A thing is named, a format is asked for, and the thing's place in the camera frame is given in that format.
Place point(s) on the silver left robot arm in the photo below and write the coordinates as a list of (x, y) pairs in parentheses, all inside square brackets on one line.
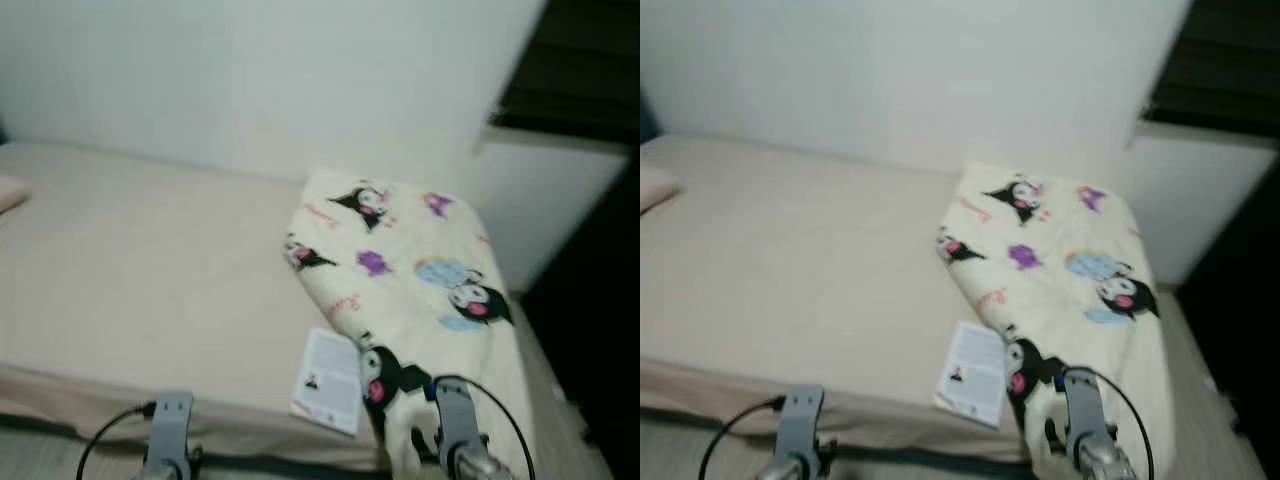
[(785, 472), (160, 474)]

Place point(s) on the cream cartoon print blanket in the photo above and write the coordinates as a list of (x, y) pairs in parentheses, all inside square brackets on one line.
[(420, 230), (1060, 220)]

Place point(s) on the dark window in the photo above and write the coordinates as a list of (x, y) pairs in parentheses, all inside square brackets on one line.
[(1220, 60)]

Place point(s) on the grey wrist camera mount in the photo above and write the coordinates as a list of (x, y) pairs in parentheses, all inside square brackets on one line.
[(170, 430), (455, 420), (800, 420), (1085, 410)]

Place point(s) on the white printed booklet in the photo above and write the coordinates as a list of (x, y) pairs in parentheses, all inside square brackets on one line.
[(328, 380), (975, 375)]

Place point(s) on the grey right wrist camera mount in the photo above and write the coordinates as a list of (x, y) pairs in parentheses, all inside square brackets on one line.
[(1085, 410), (455, 420)]

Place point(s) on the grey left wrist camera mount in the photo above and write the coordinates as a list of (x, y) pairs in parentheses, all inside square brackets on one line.
[(800, 420), (170, 430)]

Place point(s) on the white sheeted mattress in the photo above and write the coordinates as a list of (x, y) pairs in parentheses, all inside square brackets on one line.
[(800, 260), (150, 270)]

